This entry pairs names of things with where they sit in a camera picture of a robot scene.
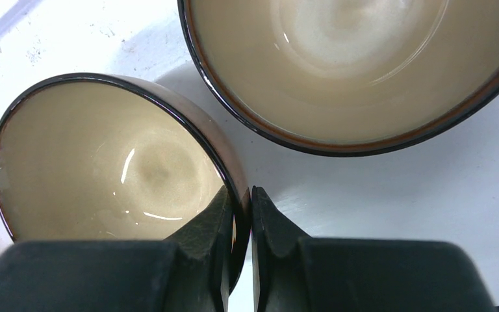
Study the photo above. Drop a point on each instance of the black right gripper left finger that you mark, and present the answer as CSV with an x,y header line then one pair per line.
x,y
188,271

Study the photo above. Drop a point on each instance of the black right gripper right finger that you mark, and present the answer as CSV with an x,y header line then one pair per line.
x,y
293,271

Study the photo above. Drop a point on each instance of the brown ceramic bowl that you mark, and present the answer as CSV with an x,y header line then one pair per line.
x,y
88,156
346,78

